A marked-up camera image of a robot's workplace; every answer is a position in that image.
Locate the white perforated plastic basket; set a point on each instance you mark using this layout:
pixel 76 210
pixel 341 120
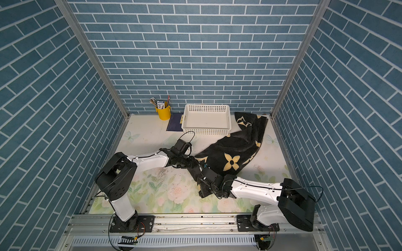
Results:
pixel 207 119

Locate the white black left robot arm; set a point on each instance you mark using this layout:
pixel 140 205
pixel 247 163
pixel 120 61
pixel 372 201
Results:
pixel 115 177

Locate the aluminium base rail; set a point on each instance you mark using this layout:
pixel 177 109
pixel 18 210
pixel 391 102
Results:
pixel 169 232

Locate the yellow metal pencil bucket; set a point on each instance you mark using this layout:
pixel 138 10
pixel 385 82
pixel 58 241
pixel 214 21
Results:
pixel 164 114

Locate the white blue pencil box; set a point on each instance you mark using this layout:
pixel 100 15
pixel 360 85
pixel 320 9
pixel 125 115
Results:
pixel 161 104

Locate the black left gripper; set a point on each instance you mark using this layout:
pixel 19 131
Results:
pixel 191 163

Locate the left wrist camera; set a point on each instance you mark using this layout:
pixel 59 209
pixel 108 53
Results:
pixel 181 147

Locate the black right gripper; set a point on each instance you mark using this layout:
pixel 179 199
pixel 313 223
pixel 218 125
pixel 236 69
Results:
pixel 204 191

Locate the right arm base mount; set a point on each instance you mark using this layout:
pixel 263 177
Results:
pixel 249 223

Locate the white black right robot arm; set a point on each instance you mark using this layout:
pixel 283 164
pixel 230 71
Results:
pixel 276 202

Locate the bundle of pencils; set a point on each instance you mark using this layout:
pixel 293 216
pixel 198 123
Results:
pixel 154 102

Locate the dark blue book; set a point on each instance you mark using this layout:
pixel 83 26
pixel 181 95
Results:
pixel 175 122

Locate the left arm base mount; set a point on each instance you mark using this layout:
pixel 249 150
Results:
pixel 137 223

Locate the black pillowcase with cream flowers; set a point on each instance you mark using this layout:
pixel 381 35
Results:
pixel 233 152

